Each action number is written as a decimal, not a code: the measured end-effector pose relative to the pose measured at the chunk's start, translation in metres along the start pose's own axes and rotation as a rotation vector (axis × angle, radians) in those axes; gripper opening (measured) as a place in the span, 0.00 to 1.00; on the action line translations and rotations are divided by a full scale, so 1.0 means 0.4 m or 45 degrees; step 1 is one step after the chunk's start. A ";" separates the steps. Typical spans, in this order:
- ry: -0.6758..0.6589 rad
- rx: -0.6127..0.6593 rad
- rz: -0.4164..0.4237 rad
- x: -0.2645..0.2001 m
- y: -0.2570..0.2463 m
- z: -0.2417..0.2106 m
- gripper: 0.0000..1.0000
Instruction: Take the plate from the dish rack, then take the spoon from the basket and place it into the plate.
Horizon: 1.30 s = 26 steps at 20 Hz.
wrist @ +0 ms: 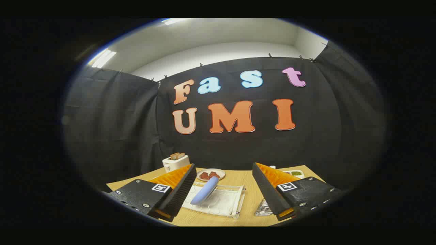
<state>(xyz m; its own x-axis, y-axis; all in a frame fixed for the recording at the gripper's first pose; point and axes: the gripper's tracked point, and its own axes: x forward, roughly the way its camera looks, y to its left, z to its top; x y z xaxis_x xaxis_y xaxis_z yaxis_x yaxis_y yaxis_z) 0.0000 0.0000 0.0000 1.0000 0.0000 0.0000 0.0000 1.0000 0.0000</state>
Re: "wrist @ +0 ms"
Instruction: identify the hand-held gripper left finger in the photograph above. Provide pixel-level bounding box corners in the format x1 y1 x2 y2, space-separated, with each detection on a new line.
108 163 197 222

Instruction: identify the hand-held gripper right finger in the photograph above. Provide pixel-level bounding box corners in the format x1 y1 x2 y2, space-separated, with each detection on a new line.
252 162 344 221

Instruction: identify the metal wire basket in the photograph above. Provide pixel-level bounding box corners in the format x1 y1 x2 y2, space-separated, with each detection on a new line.
254 198 274 217

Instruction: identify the light blue plate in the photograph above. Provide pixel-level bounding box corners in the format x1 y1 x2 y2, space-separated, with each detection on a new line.
190 176 219 205

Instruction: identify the white wire dish rack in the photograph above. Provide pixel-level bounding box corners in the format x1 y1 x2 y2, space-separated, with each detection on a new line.
182 181 246 219

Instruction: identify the white plate with meat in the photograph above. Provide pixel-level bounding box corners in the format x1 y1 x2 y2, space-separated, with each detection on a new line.
197 169 226 182

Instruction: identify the white toaster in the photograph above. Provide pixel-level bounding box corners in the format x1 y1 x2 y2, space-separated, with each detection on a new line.
162 155 190 173

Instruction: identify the white divided food tray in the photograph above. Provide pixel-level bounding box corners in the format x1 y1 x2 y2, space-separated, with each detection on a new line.
283 169 305 179

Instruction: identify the black backdrop cloth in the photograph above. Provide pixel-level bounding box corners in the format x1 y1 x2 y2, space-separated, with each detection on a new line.
63 41 387 194

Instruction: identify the ceiling light panel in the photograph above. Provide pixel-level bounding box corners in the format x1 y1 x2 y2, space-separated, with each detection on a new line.
89 49 117 68

